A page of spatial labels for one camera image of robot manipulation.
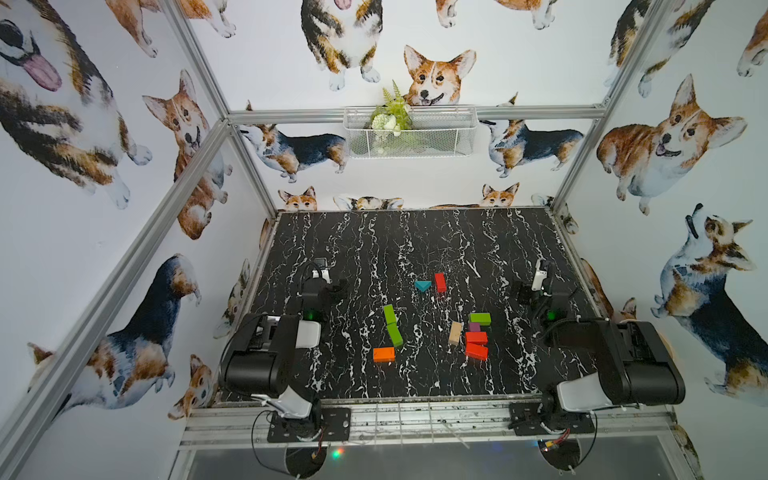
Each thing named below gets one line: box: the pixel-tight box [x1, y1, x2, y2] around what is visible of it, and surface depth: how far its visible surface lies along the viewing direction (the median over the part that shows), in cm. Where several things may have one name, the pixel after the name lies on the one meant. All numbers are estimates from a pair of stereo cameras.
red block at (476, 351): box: [465, 342, 489, 361], surface depth 86 cm
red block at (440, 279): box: [434, 272, 447, 293], surface depth 100 cm
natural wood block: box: [449, 321, 463, 345], surface depth 88 cm
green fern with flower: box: [369, 79, 413, 155], surface depth 87 cm
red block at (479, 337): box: [465, 331, 488, 345], surface depth 87 cm
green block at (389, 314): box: [383, 304, 396, 325], surface depth 94 cm
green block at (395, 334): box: [387, 322, 403, 347], surface depth 88 cm
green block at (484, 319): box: [469, 313, 491, 326], surface depth 92 cm
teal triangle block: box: [414, 280, 433, 292], surface depth 100 cm
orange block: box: [373, 347, 395, 363], surface depth 85 cm
